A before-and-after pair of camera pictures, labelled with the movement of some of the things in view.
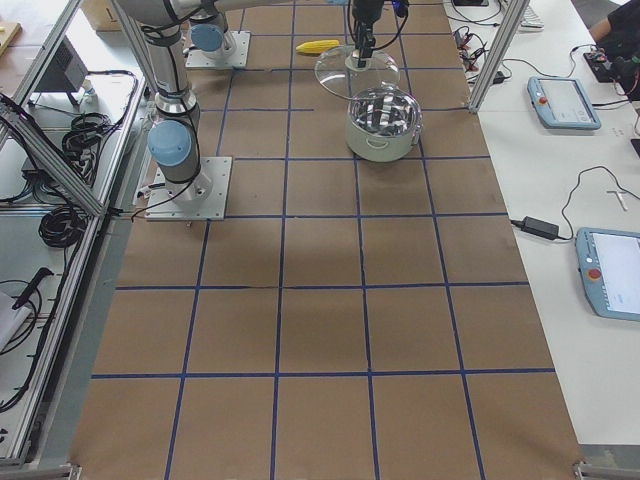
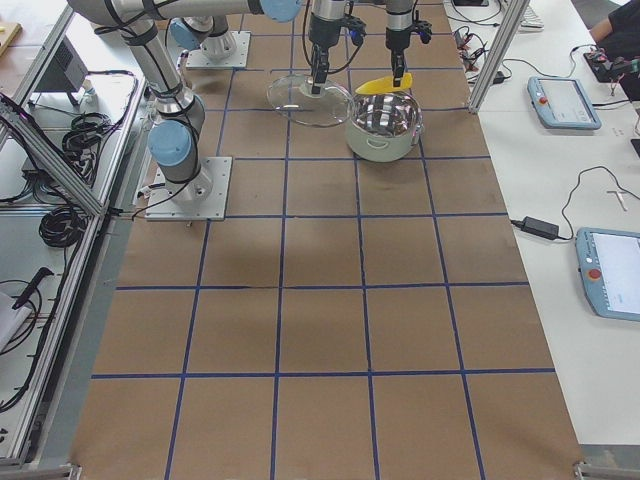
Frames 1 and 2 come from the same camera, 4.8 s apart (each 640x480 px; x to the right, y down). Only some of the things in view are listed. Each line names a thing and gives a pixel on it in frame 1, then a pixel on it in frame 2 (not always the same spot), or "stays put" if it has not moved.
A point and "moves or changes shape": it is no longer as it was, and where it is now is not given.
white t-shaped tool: x=620 y=199 stays put
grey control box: x=66 y=72 stays put
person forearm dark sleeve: x=619 y=31 stays put
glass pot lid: x=338 y=71 → x=291 y=97
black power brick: x=540 y=228 stays put
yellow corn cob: x=317 y=46 moves or changes shape
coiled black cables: x=65 y=225 stays put
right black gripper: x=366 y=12 → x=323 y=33
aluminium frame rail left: x=45 y=149 stays put
